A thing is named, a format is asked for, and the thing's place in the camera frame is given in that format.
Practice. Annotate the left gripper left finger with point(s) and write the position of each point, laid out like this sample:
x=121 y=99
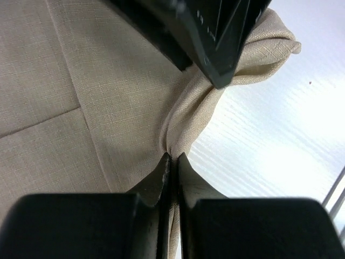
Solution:
x=134 y=224

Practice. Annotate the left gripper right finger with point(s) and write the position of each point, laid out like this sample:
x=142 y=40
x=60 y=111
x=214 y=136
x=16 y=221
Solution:
x=216 y=226

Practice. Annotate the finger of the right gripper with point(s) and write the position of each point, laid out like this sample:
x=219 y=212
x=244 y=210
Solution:
x=218 y=32
x=153 y=30

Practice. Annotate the beige cloth napkin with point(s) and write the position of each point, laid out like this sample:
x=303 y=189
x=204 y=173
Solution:
x=88 y=105

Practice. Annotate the right aluminium frame post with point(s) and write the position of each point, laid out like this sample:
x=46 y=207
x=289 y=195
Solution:
x=335 y=197

